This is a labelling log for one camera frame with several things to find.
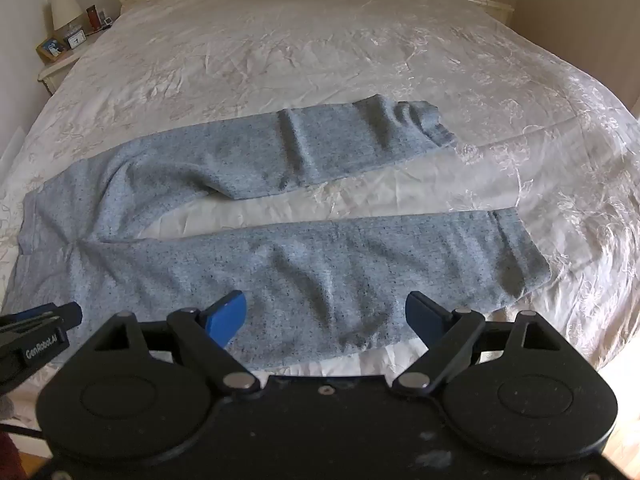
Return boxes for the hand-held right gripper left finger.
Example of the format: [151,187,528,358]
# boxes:
[92,291,261,395]

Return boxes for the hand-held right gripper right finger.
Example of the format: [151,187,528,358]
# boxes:
[392,291,566,395]

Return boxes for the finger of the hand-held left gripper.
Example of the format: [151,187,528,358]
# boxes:
[0,302,83,333]

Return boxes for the grey speckled pants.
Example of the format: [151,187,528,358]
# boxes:
[0,94,552,368]

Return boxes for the cream nightstand with lamp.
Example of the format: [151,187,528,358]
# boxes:
[36,12,121,95]

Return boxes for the bed with cream bedspread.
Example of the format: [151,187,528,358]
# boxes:
[0,0,640,411]

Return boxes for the white table lamp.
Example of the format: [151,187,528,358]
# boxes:
[51,0,84,32]

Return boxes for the black cable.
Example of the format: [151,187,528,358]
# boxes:
[0,421,48,441]

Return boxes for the wooden picture frame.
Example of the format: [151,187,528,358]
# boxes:
[36,35,72,64]

